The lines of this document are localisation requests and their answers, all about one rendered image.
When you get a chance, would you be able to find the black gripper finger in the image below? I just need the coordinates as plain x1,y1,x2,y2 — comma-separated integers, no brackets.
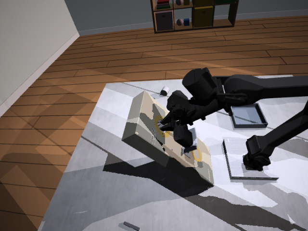
160,118,176,131
160,111,179,125

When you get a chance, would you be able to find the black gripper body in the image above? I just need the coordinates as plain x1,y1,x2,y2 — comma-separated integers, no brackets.
173,90,206,148

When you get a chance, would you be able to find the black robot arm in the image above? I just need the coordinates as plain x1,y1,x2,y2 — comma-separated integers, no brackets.
167,67,308,171

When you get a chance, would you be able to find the small white cylinder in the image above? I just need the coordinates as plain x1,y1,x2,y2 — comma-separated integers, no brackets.
161,86,169,96

